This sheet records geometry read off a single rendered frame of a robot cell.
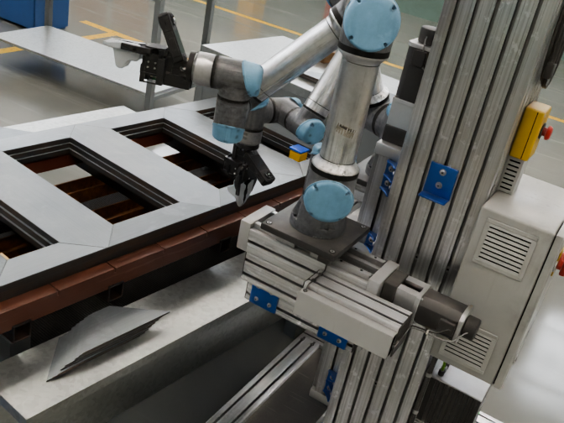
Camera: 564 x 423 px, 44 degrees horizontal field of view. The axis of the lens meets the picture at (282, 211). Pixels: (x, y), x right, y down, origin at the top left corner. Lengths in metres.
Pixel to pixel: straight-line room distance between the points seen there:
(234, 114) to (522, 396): 2.15
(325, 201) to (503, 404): 1.83
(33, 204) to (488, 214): 1.27
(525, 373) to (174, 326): 1.95
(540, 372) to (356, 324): 1.93
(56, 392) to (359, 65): 1.03
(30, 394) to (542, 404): 2.27
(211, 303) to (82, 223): 0.44
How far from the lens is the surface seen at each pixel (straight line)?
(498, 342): 1.93
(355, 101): 1.58
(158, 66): 1.62
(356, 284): 1.83
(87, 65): 5.52
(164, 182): 2.36
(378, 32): 1.51
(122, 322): 1.95
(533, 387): 3.45
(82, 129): 2.70
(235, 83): 1.59
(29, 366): 1.88
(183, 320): 2.05
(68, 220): 2.09
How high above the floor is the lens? 1.91
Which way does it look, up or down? 27 degrees down
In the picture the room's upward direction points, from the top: 12 degrees clockwise
